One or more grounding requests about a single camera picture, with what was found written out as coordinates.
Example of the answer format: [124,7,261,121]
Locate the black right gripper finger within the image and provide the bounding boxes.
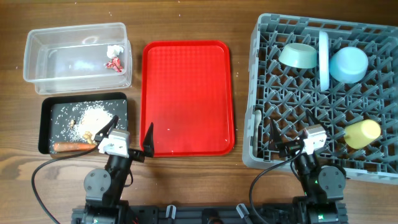
[269,119,284,151]
[305,110,322,126]

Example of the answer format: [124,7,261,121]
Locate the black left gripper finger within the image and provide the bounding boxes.
[142,123,155,157]
[94,115,119,142]

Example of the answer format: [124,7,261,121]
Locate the white plastic spoon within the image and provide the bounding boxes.
[252,110,262,157]

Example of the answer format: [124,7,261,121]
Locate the yellow plastic cup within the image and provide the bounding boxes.
[344,119,381,149]

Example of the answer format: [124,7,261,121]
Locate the orange carrot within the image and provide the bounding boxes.
[53,142,96,153]

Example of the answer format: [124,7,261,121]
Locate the green bowl with food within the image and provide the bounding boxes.
[279,43,317,69]

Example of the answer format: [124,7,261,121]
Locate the light blue bowl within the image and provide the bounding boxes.
[329,47,369,83]

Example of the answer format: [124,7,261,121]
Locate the red snack wrapper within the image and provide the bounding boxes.
[105,57,124,73]

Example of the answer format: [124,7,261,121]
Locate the light blue plate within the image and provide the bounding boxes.
[318,31,330,91]

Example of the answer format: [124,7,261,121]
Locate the white paper tissue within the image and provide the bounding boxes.
[106,45,124,59]

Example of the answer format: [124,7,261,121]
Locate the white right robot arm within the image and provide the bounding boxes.
[269,110,348,223]

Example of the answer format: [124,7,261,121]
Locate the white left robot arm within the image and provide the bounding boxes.
[71,116,155,224]

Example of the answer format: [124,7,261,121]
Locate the grey dishwasher rack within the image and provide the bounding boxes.
[242,13,397,184]

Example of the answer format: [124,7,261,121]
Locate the spilled rice and food scraps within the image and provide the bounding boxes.
[49,100,128,151]

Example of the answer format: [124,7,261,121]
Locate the black tray bin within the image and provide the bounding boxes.
[38,92,127,154]

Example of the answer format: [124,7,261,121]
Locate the red plastic tray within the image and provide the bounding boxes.
[140,40,235,157]

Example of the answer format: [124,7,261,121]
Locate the clear plastic bin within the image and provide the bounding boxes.
[23,22,133,95]

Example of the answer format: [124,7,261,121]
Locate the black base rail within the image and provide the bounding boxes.
[71,203,349,224]

